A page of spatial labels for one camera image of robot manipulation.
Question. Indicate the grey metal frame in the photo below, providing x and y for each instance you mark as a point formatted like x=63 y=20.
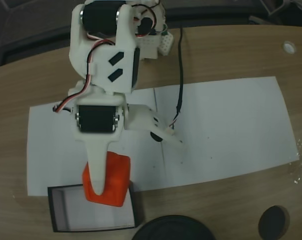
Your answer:
x=276 y=9

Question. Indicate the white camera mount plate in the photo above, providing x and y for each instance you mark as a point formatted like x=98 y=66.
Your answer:
x=141 y=117

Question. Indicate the white round cap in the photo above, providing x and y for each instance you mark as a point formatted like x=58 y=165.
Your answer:
x=289 y=47

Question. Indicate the white paper sheet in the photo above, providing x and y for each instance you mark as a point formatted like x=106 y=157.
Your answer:
x=53 y=150
x=228 y=125

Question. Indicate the black oval camera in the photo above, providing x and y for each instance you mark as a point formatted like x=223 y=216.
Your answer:
x=156 y=137

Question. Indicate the orange cube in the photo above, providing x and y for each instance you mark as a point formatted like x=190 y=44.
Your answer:
x=116 y=180

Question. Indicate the brown open box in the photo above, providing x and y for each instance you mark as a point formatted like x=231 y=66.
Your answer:
x=58 y=207

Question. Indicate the black round-base stand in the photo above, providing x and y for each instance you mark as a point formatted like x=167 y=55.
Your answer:
x=173 y=230

